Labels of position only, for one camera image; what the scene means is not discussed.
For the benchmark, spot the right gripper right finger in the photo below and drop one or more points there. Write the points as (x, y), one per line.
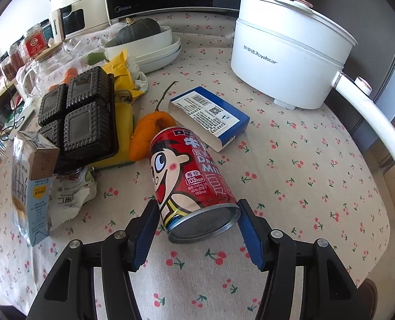
(328, 290)

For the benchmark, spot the white electric cooking pot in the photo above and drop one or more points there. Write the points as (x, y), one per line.
(296, 55)

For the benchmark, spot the yellow snack bag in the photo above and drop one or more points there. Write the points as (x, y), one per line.
(130, 82)

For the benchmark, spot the red milk drink can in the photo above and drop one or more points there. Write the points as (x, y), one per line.
(194, 199)

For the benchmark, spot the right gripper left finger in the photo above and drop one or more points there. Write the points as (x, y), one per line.
(68, 290)

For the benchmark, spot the upper white plate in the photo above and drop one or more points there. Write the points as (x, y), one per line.
(160, 56)

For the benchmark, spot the orange peel piece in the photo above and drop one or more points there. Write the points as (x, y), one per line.
(147, 128)

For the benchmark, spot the white bowl with green handle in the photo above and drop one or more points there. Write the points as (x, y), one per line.
(144, 49)

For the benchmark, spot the black plastic tray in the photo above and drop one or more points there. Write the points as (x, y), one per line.
(79, 119)

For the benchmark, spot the blue milk carton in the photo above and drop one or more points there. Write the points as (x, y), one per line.
(34, 160)

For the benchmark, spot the blue white cardboard box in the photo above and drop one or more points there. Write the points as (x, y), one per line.
(214, 120)

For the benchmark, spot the dark green pumpkin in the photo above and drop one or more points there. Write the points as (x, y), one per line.
(137, 29)

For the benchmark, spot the yellow green sponge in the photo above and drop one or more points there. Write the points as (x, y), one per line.
(124, 128)

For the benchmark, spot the cherry print tablecloth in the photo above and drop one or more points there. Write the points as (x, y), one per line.
(298, 169)

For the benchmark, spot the cream kitchen appliance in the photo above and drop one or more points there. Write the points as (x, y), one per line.
(70, 18)

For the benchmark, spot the white pecan snack wrapper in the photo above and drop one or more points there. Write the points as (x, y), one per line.
(68, 194)

